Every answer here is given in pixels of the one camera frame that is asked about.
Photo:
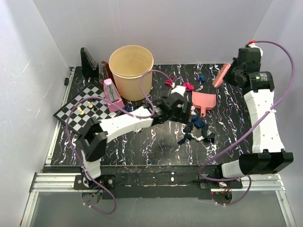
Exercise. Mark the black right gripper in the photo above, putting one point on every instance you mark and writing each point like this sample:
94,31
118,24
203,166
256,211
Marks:
228,78

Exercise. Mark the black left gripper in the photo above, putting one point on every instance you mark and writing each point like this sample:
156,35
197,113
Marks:
183,117

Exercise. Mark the pink dustpan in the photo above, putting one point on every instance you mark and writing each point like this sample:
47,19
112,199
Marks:
203,102

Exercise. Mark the pink hand brush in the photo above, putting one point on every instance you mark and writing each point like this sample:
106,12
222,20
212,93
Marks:
219,78

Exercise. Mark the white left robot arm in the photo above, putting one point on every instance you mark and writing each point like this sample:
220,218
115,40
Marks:
95,135

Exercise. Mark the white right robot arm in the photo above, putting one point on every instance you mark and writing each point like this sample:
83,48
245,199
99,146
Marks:
268,154

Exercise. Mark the blue paper scrap centre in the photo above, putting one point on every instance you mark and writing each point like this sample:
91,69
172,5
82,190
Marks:
197,122

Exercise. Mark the blue paper scrap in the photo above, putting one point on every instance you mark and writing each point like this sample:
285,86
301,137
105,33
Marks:
201,78
129,108
197,122

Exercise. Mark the dark navy paper scrap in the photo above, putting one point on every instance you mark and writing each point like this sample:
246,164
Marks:
187,136

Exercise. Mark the magenta paper scrap round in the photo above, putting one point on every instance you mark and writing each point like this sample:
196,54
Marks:
188,86

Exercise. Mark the white paper strip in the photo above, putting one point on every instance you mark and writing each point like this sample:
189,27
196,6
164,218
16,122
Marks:
201,138

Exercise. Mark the magenta paper scrap far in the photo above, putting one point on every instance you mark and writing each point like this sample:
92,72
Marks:
170,82

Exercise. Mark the blue paper scrap far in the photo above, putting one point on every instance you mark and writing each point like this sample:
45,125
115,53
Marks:
201,78

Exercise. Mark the blue paper scrap left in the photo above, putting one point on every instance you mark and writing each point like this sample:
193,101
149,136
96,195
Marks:
129,108

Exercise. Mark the beige plastic bucket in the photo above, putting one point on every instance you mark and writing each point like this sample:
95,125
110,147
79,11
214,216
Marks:
128,64

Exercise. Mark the pink metronome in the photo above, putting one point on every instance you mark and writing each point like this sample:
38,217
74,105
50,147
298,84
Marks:
111,94

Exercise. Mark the brown metronome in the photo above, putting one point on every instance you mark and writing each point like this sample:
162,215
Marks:
104,71

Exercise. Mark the black white chessboard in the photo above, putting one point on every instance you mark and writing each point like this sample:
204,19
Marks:
77,121

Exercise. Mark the white chess piece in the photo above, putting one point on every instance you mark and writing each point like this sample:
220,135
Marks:
81,112

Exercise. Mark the black metronome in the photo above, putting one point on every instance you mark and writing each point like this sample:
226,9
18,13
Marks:
90,68

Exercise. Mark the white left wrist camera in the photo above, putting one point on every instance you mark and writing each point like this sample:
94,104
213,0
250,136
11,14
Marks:
179,89

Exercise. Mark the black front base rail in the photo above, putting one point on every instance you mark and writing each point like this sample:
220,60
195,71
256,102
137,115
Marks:
149,181

